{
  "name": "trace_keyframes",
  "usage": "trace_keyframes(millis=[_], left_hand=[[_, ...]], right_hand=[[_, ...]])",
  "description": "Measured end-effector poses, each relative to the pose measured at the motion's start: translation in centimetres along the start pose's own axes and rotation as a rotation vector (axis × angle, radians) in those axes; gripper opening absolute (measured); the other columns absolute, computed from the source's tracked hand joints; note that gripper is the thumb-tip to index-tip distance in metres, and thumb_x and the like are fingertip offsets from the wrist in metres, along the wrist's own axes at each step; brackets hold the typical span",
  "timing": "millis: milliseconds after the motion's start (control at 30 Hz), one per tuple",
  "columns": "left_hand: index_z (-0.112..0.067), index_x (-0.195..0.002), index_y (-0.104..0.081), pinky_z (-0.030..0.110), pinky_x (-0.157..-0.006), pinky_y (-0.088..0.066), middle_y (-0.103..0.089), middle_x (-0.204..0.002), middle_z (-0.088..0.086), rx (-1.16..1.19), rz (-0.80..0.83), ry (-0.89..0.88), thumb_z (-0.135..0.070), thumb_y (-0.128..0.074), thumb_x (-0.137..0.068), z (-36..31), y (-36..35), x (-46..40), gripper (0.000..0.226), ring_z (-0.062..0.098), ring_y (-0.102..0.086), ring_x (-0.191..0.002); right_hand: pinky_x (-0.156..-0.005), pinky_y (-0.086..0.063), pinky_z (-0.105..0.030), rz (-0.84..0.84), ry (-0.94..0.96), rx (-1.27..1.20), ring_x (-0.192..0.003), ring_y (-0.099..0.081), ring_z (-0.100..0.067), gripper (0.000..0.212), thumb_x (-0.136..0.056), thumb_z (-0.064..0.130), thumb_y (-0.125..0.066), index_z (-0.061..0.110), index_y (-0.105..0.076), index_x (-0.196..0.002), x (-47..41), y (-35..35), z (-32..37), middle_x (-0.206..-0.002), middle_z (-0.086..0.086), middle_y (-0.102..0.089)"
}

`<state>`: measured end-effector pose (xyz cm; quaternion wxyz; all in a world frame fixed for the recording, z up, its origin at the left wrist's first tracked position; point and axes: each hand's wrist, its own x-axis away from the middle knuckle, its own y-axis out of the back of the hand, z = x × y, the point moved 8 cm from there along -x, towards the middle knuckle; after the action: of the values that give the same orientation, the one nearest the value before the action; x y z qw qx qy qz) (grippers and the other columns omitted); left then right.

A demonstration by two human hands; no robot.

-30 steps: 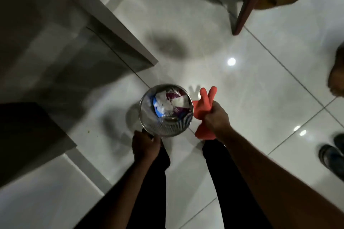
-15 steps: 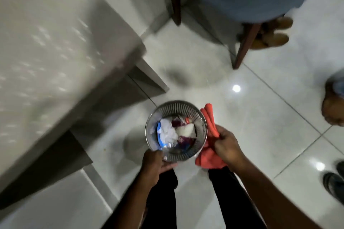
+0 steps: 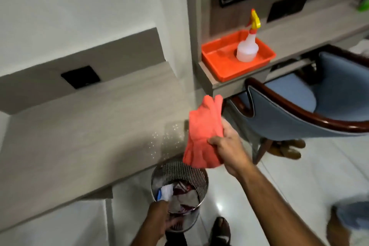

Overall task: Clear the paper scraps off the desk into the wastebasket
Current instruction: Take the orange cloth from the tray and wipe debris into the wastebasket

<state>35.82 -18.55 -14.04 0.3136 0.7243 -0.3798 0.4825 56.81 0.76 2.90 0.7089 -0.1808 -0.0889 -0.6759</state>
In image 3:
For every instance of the person's right hand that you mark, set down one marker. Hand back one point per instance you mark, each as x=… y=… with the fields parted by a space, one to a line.
x=233 y=153

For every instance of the person's left hand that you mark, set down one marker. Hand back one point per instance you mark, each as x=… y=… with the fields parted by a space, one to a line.
x=158 y=220

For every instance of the torn white paper piece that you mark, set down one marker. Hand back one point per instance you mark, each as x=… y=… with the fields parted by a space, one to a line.
x=167 y=192

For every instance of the orange cleaning cloth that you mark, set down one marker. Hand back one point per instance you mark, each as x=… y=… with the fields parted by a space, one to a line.
x=201 y=133

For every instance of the white crumbs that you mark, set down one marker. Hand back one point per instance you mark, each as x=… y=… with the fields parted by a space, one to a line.
x=155 y=142

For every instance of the person's right forearm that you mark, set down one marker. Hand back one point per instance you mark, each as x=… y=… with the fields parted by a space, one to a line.
x=276 y=211

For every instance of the metal mesh waste bin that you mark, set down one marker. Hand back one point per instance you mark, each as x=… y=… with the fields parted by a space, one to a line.
x=184 y=171

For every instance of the person's dark sandal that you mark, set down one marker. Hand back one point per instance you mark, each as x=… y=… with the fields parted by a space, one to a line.
x=219 y=231

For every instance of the pair of tan slippers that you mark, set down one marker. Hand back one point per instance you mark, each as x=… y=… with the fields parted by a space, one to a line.
x=288 y=149

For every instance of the blue upholstered wooden chair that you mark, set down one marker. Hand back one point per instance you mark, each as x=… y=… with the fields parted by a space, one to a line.
x=288 y=122

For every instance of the orange plastic tray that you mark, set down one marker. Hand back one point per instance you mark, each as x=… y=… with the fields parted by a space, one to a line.
x=222 y=64

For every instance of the white spray bottle yellow trigger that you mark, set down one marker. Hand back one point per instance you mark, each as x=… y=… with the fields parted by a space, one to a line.
x=247 y=49

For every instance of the green object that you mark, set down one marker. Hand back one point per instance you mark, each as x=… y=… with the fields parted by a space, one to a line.
x=363 y=2

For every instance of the beige wall-mounted shelf desk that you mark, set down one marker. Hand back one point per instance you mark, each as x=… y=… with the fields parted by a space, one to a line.
x=302 y=32

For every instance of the black wall outlet plate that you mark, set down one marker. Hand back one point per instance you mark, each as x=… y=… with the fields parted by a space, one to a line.
x=288 y=6
x=80 y=77

